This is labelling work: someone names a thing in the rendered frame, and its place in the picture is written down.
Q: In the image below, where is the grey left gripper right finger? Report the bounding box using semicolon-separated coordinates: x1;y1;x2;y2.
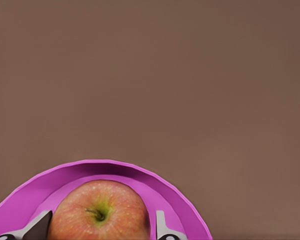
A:
155;210;188;240

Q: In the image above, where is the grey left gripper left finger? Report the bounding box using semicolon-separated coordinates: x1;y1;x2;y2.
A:
0;210;53;240

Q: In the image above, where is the red apple with green stem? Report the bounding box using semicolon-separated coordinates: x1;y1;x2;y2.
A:
47;179;151;240

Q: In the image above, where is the purple plate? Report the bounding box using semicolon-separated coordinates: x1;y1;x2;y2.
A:
0;159;213;240

